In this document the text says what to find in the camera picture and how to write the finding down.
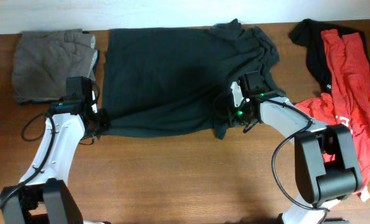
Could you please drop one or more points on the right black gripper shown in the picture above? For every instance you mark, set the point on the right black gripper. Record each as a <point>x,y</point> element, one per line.
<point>239,122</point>

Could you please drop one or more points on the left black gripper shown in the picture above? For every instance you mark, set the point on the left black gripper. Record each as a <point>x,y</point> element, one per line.
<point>106,121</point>

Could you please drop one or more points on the dark green t-shirt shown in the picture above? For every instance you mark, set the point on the dark green t-shirt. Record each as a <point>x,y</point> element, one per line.
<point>174,81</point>

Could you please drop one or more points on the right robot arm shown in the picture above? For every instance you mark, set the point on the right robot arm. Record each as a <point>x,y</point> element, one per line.
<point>326,165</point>

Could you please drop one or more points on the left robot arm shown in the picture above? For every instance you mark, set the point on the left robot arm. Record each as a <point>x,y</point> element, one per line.
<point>42,195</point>

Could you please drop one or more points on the folded grey-brown garment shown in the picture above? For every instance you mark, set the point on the folded grey-brown garment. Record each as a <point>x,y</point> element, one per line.
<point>43,60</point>

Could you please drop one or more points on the black garment under red shirt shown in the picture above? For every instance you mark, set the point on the black garment under red shirt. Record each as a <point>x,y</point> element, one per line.
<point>308,34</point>

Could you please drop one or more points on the red t-shirt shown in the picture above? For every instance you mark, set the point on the red t-shirt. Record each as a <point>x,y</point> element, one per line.
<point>348,103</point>

